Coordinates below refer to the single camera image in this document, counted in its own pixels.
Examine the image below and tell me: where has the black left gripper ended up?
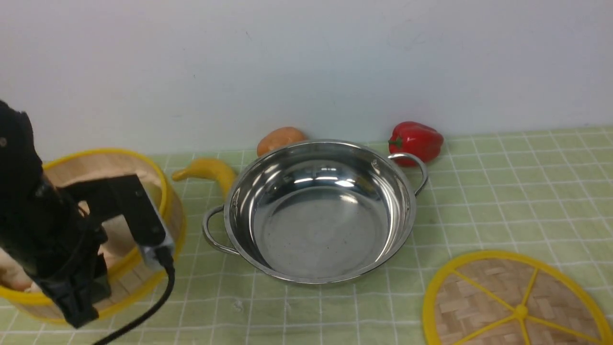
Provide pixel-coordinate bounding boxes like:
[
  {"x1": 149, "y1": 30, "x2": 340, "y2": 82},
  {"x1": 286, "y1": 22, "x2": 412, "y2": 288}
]
[{"x1": 0, "y1": 102, "x2": 110, "y2": 328}]

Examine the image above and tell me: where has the bamboo steamer basket yellow rim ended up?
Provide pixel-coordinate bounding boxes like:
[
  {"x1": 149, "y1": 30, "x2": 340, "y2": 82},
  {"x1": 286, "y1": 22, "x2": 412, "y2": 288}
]
[{"x1": 0, "y1": 148, "x2": 187, "y2": 325}]

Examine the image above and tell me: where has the woven bamboo steamer lid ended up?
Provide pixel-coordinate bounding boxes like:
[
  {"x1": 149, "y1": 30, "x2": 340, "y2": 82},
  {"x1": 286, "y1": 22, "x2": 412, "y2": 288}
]
[{"x1": 422, "y1": 251, "x2": 612, "y2": 345}]

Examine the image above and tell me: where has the stainless steel pot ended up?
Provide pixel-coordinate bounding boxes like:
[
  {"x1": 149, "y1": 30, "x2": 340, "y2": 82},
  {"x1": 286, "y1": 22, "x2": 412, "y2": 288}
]
[{"x1": 202, "y1": 140, "x2": 429, "y2": 285}]

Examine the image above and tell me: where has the beige dumpling front left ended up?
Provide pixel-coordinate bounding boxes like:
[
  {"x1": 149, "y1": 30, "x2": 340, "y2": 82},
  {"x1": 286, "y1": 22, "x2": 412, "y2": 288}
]
[{"x1": 0, "y1": 248, "x2": 33, "y2": 292}]

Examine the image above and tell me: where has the yellow toy banana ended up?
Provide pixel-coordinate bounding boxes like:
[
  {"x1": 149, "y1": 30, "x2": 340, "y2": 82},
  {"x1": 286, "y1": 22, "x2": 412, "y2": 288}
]
[{"x1": 171, "y1": 158, "x2": 237, "y2": 198}]

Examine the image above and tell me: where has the orange toy fruit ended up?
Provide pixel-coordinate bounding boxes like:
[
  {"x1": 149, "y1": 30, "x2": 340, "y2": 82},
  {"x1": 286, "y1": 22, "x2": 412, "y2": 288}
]
[{"x1": 256, "y1": 126, "x2": 308, "y2": 157}]

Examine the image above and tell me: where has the red toy bell pepper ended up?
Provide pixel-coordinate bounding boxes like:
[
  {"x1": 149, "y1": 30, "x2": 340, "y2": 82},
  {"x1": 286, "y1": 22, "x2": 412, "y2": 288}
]
[{"x1": 388, "y1": 121, "x2": 444, "y2": 163}]

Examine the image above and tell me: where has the green checkered tablecloth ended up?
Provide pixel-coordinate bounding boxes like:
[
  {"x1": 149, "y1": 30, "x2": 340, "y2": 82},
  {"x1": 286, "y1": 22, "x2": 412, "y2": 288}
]
[{"x1": 0, "y1": 126, "x2": 613, "y2": 345}]

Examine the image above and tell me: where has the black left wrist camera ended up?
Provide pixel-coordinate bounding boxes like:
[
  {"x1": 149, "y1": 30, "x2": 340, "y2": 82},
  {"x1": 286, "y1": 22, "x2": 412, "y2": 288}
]
[{"x1": 62, "y1": 174, "x2": 175, "y2": 269}]

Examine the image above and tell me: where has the black left camera cable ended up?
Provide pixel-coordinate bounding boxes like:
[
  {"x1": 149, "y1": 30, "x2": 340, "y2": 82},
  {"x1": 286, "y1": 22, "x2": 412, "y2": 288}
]
[{"x1": 93, "y1": 249, "x2": 176, "y2": 345}]

